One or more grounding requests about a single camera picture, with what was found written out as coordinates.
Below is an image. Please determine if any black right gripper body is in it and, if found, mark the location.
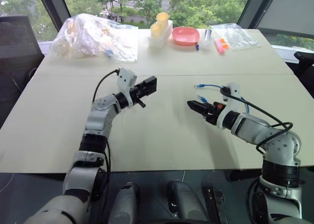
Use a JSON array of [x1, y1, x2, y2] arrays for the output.
[[205, 101, 224, 126]]

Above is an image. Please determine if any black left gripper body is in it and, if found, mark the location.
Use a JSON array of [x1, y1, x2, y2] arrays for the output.
[[129, 86, 142, 107]]

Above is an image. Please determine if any blue Ethernet cable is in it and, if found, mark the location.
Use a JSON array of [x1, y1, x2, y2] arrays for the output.
[[193, 83, 251, 114]]

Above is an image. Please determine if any pink rectangular box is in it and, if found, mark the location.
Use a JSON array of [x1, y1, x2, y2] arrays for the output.
[[213, 37, 229, 54]]

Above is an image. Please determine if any white plastic cup holder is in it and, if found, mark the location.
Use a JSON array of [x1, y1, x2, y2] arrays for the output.
[[148, 20, 174, 49]]

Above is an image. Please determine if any pale yellow plastic cup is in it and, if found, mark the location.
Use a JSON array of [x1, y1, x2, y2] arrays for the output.
[[156, 12, 170, 28], [150, 23, 164, 38]]

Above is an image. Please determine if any small clear plastic cup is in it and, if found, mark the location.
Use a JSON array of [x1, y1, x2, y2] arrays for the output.
[[198, 39, 211, 51]]

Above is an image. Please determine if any pink plastic bowl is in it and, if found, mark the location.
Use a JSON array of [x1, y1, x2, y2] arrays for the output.
[[171, 26, 200, 47]]

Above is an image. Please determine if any small clear plastic bag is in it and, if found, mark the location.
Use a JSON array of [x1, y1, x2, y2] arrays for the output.
[[210, 23, 261, 50]]

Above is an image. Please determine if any large clear plastic bag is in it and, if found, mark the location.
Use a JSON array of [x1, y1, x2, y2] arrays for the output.
[[50, 14, 139, 63]]

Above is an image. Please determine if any grey rounded robot leg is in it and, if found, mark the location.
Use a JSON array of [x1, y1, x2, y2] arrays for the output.
[[167, 180, 209, 222], [115, 182, 140, 224]]

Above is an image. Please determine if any black chair armrest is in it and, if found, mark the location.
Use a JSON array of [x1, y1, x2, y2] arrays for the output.
[[286, 51, 314, 99]]

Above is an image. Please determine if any dark window pillar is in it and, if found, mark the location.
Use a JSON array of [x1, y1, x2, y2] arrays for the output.
[[35, 0, 72, 42]]

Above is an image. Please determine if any grey roller blind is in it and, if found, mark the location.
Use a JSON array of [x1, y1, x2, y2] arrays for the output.
[[236, 0, 314, 40]]

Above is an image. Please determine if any black mesh office chair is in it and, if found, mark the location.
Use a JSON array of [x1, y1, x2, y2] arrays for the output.
[[0, 15, 46, 129]]

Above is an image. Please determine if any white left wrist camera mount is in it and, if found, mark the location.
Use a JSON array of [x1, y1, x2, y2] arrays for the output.
[[116, 67, 137, 101]]

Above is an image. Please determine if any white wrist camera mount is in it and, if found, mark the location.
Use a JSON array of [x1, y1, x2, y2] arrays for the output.
[[116, 67, 137, 101], [217, 82, 240, 129]]

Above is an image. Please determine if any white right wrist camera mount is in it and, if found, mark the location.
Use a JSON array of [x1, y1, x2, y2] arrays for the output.
[[217, 82, 240, 129]]

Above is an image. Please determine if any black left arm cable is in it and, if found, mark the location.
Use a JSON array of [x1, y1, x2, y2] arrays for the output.
[[92, 69, 121, 178]]

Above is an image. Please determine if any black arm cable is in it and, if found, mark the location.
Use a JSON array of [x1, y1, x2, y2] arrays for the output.
[[92, 69, 121, 178], [220, 86, 294, 154]]

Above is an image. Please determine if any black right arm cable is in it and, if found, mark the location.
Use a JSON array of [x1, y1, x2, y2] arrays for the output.
[[220, 86, 294, 154]]

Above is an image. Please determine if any black metal bracket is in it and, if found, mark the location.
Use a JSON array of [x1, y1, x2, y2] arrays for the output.
[[202, 188, 229, 224]]

